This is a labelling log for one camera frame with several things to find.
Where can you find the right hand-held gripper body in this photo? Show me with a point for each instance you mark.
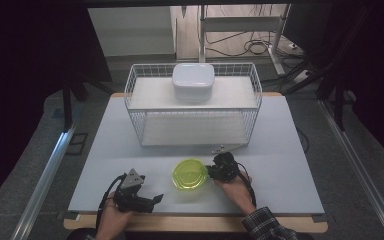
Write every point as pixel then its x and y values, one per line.
pixel 226 166

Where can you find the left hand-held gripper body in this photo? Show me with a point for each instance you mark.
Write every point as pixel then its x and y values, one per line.
pixel 131 193

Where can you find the person's right hand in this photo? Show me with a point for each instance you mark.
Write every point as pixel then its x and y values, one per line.
pixel 236 193

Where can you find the person's left hand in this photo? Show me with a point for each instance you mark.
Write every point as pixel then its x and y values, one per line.
pixel 111 220

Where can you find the black floor frames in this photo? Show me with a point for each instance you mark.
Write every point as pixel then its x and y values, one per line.
pixel 76 143

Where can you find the white lidded container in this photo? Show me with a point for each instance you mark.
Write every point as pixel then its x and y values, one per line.
pixel 193 81

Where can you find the black metal stand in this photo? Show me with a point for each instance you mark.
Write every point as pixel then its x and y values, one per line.
pixel 67 106
pixel 339 106

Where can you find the white power strip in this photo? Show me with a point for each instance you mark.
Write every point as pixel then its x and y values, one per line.
pixel 301 76

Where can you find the silver metal floor rail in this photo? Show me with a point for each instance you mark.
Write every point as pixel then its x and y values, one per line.
pixel 43 186
pixel 360 166

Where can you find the white metal desk frame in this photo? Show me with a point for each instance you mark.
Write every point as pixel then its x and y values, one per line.
pixel 243 23

